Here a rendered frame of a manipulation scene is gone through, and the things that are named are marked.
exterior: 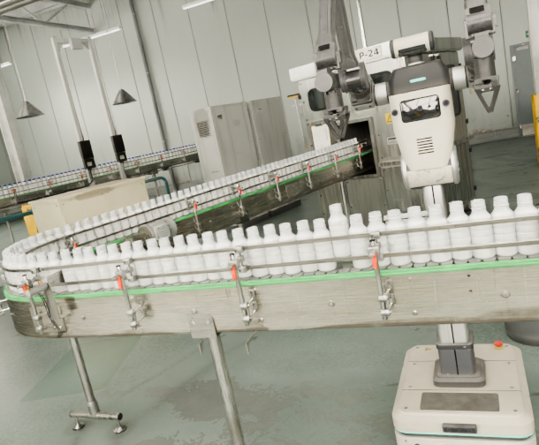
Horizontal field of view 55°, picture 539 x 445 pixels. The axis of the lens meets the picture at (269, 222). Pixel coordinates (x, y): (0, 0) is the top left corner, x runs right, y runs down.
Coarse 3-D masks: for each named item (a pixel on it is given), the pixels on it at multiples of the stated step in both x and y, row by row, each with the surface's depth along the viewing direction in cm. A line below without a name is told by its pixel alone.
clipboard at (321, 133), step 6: (312, 126) 558; (318, 126) 553; (324, 126) 548; (312, 132) 560; (318, 132) 555; (324, 132) 550; (318, 138) 556; (324, 138) 552; (330, 138) 547; (318, 144) 558; (324, 144) 554; (330, 144) 549
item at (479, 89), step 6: (480, 84) 148; (474, 90) 147; (480, 90) 146; (486, 90) 147; (492, 90) 146; (498, 90) 145; (480, 96) 147; (492, 102) 147; (486, 108) 148; (492, 108) 148
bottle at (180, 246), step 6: (174, 240) 182; (180, 240) 182; (180, 246) 182; (186, 246) 183; (174, 252) 182; (180, 252) 181; (180, 258) 181; (186, 258) 182; (180, 264) 182; (186, 264) 182; (180, 270) 183; (186, 270) 182; (180, 276) 183; (186, 276) 183; (192, 276) 183; (186, 282) 183
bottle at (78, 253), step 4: (76, 248) 202; (80, 248) 200; (72, 252) 200; (76, 252) 199; (80, 252) 200; (76, 256) 199; (80, 256) 200; (72, 260) 200; (76, 260) 199; (80, 260) 199; (76, 268) 199; (80, 268) 199; (76, 272) 200; (80, 272) 199; (84, 272) 200; (76, 276) 201; (80, 276) 200; (84, 276) 200; (80, 280) 200; (84, 280) 200; (80, 284) 201; (84, 284) 200; (80, 288) 201; (84, 288) 201; (88, 288) 201
